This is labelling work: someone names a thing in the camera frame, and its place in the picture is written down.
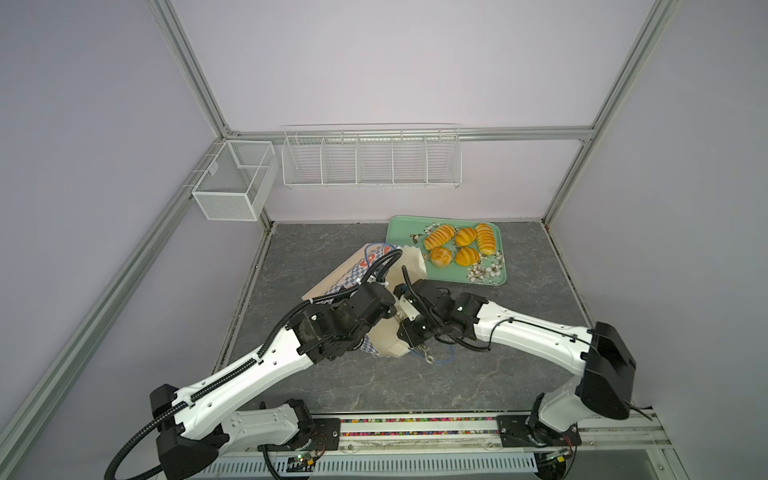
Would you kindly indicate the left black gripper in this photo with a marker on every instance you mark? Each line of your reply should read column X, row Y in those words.
column 337, row 304

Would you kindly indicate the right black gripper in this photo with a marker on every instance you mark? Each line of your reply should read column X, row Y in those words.
column 409, row 337

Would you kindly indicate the orange round fake bread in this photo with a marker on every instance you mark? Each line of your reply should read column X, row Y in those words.
column 465, row 236

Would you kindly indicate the ridged yellow fake bread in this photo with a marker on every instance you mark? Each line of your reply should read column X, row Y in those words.
column 485, row 239

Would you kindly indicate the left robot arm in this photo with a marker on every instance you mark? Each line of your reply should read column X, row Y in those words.
column 189, row 421

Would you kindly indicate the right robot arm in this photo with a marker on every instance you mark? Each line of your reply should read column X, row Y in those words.
column 601, row 367

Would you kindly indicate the flaky pastry fake bread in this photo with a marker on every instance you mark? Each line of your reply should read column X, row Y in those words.
column 441, row 257

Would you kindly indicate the small yellow fake bread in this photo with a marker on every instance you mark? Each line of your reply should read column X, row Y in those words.
column 467, row 256

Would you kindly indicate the green floral tray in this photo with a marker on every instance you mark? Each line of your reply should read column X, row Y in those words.
column 411, row 231

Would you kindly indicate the small white mesh basket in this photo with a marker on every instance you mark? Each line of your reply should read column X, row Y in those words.
column 237, row 181

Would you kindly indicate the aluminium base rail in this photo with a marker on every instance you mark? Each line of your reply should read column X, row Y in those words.
column 442, row 445

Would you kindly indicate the long white wire basket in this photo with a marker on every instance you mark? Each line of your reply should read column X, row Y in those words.
column 372, row 156

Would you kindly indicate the aluminium frame posts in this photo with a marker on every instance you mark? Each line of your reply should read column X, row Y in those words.
column 28, row 423

